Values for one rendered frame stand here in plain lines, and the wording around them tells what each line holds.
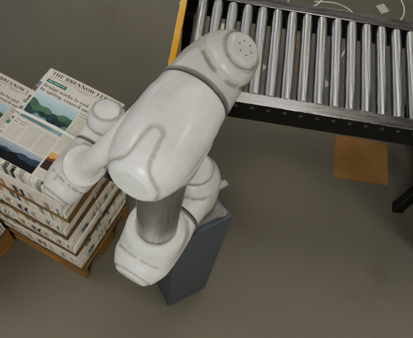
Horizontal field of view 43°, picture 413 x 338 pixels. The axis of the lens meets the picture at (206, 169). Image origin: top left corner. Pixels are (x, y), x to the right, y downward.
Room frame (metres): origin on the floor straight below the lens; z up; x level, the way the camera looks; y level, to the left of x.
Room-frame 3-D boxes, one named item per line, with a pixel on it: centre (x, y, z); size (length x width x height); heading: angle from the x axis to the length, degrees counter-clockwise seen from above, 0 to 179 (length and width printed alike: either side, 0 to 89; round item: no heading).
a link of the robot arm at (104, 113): (0.64, 0.28, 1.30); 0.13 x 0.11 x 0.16; 160
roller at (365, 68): (1.44, -0.57, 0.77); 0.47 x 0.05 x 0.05; 3
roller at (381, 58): (1.44, -0.63, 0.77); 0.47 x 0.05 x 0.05; 3
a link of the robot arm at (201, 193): (0.59, 0.04, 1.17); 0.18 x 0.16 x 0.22; 160
